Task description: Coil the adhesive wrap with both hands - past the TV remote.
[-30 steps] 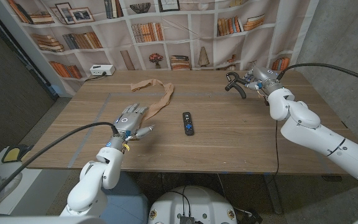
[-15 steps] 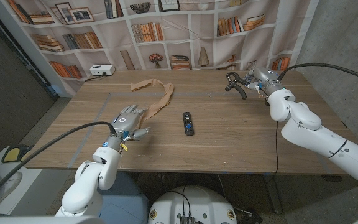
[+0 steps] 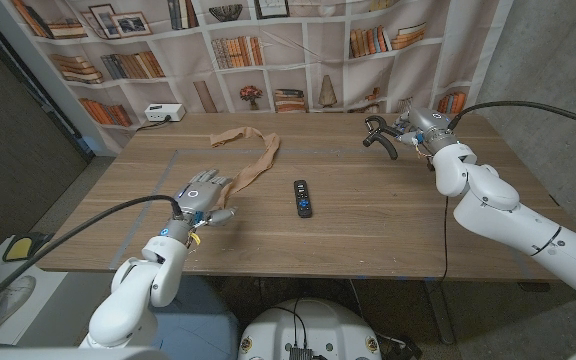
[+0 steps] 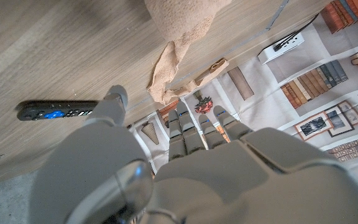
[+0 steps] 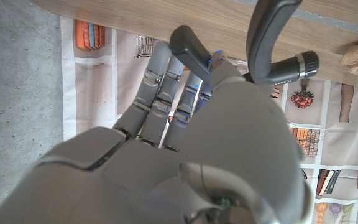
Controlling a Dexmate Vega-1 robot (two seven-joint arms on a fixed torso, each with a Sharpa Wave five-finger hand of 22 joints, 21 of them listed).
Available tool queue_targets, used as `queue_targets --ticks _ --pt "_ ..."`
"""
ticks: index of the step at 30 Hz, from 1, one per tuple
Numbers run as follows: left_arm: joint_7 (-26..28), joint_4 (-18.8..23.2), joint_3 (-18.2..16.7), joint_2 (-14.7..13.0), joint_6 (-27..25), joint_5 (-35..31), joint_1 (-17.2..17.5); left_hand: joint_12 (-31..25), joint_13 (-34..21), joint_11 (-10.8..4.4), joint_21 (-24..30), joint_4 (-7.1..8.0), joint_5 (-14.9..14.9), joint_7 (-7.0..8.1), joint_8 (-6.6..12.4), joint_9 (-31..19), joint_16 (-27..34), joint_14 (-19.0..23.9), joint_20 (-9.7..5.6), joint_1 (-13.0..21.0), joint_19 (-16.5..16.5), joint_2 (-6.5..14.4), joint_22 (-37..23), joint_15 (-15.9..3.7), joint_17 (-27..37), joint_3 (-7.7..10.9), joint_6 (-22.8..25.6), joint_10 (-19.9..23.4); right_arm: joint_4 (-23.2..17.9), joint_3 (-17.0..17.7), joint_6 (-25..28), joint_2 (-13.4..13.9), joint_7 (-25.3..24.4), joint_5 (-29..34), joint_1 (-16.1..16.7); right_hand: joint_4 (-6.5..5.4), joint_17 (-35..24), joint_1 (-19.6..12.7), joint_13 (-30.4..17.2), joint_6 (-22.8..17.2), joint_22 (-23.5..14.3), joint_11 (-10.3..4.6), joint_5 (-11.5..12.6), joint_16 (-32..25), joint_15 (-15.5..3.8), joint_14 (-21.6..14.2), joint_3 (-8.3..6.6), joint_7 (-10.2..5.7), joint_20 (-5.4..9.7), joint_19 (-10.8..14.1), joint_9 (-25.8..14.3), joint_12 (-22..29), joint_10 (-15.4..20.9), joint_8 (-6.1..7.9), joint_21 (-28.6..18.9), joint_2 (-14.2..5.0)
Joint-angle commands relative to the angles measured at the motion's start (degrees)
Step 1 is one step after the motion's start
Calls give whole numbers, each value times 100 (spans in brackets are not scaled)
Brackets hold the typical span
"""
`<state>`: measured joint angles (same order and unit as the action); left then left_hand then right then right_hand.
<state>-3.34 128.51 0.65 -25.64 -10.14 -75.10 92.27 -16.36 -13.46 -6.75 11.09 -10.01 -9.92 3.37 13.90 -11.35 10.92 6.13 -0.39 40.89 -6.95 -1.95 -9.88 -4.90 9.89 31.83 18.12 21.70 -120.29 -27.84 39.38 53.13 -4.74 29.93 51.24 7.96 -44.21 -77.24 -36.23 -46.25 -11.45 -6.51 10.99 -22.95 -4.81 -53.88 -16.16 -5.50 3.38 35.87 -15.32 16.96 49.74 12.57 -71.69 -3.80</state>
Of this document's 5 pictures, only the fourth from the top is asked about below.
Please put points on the printed bookshelf backdrop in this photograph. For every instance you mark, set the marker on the printed bookshelf backdrop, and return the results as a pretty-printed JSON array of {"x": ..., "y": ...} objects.
[{"x": 291, "y": 102}]

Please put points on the white power outlet box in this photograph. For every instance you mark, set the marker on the white power outlet box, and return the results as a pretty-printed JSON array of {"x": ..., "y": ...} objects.
[{"x": 280, "y": 48}]

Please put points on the tan nylon stocking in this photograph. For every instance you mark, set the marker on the tan nylon stocking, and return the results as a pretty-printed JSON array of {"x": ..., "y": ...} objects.
[{"x": 179, "y": 46}]

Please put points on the black TV remote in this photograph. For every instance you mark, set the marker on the black TV remote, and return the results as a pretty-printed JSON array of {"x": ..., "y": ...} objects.
[{"x": 54, "y": 110}]

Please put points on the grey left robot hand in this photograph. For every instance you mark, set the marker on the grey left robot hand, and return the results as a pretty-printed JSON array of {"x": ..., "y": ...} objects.
[{"x": 213, "y": 180}]

